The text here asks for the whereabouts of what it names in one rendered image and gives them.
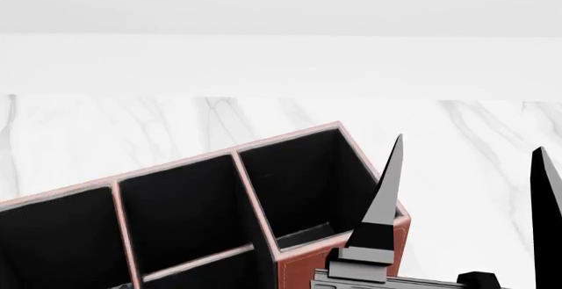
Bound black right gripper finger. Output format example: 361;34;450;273
530;146;562;289
326;133;404;284

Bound brown leather compartment caddy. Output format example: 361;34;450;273
0;120;412;289

